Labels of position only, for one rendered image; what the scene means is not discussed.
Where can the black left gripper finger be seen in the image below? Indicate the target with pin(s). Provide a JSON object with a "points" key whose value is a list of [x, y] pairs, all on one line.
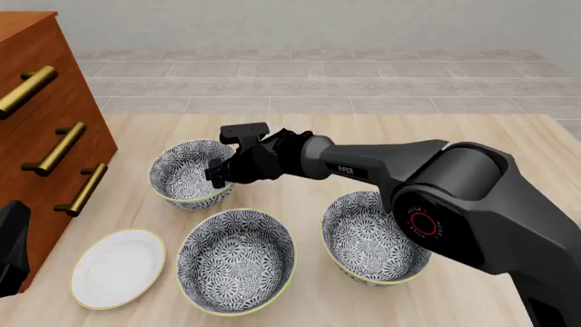
{"points": [[14, 238]]}

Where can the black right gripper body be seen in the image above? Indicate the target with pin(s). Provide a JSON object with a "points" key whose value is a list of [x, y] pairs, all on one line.
{"points": [[219, 173]]}

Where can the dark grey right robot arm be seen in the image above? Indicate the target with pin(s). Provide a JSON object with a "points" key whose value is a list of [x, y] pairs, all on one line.
{"points": [[454, 190]]}

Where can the black white patterned bowl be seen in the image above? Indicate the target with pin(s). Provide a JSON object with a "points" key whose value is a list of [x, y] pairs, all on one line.
{"points": [[363, 245], [181, 170], [236, 259]]}

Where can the white plate with gold rim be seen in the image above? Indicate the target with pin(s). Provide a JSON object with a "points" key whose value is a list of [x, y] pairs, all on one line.
{"points": [[118, 269]]}

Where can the red-brown wooden cabinet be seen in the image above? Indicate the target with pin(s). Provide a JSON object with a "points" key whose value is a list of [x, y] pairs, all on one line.
{"points": [[50, 102]]}

